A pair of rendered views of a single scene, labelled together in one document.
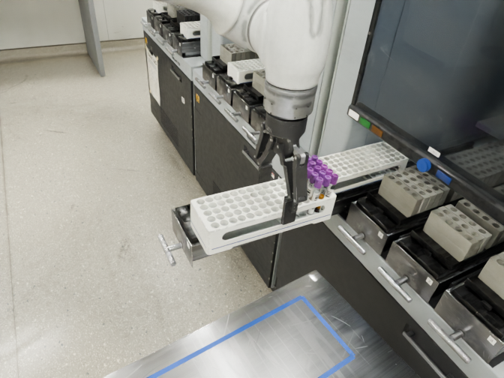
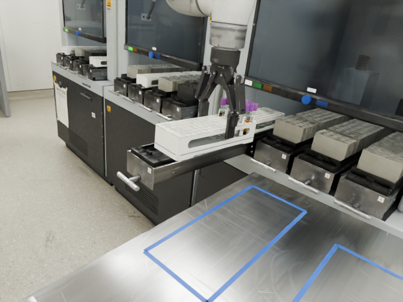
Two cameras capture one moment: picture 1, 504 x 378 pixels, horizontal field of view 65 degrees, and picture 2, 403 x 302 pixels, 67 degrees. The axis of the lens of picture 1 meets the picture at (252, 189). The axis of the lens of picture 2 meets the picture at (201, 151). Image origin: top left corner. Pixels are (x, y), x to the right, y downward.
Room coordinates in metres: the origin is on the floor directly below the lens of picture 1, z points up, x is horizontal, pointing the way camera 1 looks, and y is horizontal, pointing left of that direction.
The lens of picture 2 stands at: (-0.12, 0.19, 1.20)
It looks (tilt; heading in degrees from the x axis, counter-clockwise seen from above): 24 degrees down; 345
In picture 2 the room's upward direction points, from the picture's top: 7 degrees clockwise
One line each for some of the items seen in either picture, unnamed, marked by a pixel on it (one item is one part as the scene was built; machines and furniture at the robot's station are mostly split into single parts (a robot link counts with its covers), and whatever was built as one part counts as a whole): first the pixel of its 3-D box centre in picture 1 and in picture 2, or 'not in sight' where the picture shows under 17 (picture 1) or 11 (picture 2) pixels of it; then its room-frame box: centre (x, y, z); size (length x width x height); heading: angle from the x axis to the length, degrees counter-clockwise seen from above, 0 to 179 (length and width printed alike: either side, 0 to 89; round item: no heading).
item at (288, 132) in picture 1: (284, 133); (223, 66); (0.65, -0.05, 1.07); 0.08 x 0.07 x 0.09; 30
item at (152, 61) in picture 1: (151, 75); (60, 104); (2.38, 0.69, 0.43); 0.27 x 0.02 x 0.36; 31
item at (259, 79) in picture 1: (262, 84); (166, 85); (1.40, 0.00, 0.85); 0.12 x 0.02 x 0.06; 31
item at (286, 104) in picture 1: (289, 96); (227, 36); (0.65, -0.05, 1.15); 0.09 x 0.09 x 0.06
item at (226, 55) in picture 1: (227, 55); (133, 72); (1.66, 0.15, 0.85); 0.12 x 0.02 x 0.06; 31
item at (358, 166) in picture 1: (354, 169); (251, 123); (0.91, -0.28, 0.83); 0.30 x 0.10 x 0.06; 121
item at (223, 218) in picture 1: (264, 209); (208, 133); (0.64, -0.03, 0.89); 0.30 x 0.10 x 0.06; 120
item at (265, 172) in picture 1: (264, 179); (203, 114); (0.70, -0.02, 0.93); 0.03 x 0.01 x 0.07; 120
